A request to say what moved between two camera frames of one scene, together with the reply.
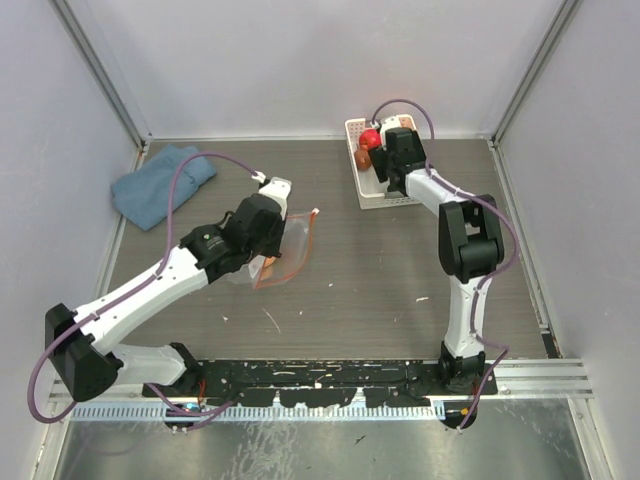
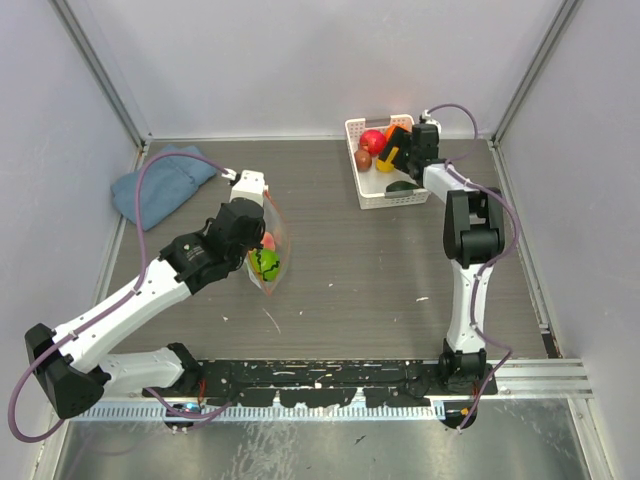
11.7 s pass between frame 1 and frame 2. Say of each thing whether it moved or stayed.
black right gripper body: moved
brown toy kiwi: stayed
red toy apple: stayed
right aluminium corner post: stayed
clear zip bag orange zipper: moved
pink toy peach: moved
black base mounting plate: stayed
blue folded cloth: stayed
